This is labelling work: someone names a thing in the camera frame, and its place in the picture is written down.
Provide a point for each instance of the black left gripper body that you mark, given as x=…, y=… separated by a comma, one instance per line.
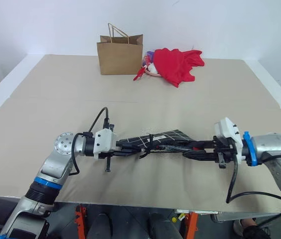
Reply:
x=114, y=151

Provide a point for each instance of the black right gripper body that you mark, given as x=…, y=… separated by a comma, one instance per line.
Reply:
x=224, y=150

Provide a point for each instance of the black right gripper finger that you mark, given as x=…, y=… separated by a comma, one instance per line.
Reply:
x=202, y=144
x=200, y=155

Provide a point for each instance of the black grid pouch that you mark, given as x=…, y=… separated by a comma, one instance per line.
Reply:
x=165, y=140

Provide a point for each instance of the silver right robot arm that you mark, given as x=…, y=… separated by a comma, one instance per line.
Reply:
x=277, y=154

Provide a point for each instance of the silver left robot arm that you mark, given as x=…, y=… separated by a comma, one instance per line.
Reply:
x=55, y=164

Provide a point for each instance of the beige cardboard table sheet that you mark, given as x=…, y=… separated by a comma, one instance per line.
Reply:
x=140, y=104

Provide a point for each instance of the orange metal clamp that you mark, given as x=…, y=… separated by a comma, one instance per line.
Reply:
x=80, y=221
x=191, y=225

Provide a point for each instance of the dark rounded shape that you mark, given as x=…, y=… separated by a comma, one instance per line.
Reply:
x=101, y=226

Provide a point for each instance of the red cloth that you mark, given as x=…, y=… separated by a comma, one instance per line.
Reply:
x=175, y=66

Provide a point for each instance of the person's foot in black shoe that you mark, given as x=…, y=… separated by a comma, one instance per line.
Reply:
x=251, y=229

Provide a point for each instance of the pink white plastic bundle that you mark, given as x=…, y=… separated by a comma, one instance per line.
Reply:
x=150, y=63

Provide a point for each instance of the brown paper bag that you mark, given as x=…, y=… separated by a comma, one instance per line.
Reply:
x=119, y=56

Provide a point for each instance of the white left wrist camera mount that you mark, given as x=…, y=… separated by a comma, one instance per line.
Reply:
x=104, y=143

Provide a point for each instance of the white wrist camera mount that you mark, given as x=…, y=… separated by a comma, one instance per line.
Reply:
x=104, y=143
x=227, y=130

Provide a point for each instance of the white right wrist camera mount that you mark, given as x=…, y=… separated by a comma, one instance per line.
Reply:
x=227, y=130

